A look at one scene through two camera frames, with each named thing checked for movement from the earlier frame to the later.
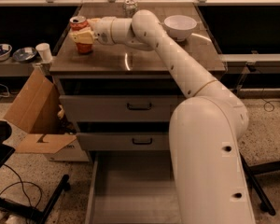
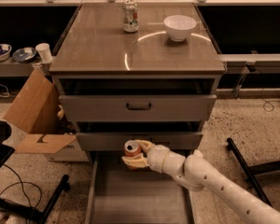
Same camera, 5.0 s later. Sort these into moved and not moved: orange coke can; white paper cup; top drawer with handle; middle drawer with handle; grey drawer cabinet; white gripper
Moved: white gripper; orange coke can
Not moved: white paper cup; top drawer with handle; middle drawer with handle; grey drawer cabinet
